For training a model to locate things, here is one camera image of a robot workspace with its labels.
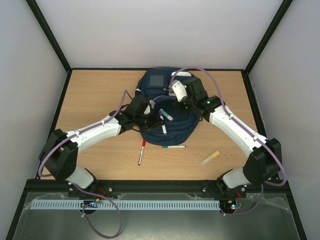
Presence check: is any green label glue stick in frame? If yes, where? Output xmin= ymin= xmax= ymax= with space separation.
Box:
xmin=159 ymin=108 xmax=174 ymax=121

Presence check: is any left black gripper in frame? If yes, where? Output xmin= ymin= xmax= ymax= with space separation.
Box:
xmin=135 ymin=110 xmax=166 ymax=132

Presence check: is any purple cap marker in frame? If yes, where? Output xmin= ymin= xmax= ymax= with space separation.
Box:
xmin=159 ymin=111 xmax=167 ymax=135

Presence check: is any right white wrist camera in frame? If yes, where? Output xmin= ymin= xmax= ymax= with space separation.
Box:
xmin=169 ymin=79 xmax=188 ymax=102

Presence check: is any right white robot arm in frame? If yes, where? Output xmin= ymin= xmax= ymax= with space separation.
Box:
xmin=171 ymin=77 xmax=282 ymax=196

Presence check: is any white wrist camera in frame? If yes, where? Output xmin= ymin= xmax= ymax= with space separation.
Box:
xmin=143 ymin=100 xmax=155 ymax=115
xmin=169 ymin=79 xmax=188 ymax=102

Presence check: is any green cap marker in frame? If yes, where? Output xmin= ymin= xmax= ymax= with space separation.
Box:
xmin=161 ymin=144 xmax=187 ymax=149

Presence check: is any red cap marker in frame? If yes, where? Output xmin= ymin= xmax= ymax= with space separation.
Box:
xmin=137 ymin=139 xmax=146 ymax=166

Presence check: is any light blue slotted cable duct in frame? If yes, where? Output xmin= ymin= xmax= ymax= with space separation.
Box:
xmin=30 ymin=199 xmax=220 ymax=211

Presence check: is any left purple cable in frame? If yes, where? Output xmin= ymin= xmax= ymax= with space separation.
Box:
xmin=38 ymin=90 xmax=133 ymax=238

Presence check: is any black aluminium frame rail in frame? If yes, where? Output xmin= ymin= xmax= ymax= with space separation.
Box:
xmin=26 ymin=178 xmax=291 ymax=200

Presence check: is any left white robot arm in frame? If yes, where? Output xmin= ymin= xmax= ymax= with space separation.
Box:
xmin=38 ymin=95 xmax=164 ymax=189

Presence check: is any yellow highlighter pen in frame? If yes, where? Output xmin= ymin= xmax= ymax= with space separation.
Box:
xmin=200 ymin=150 xmax=221 ymax=166

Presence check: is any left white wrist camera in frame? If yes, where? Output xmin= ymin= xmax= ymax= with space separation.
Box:
xmin=143 ymin=100 xmax=155 ymax=115

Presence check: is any navy blue backpack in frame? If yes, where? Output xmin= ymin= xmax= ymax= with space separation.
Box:
xmin=135 ymin=67 xmax=202 ymax=146

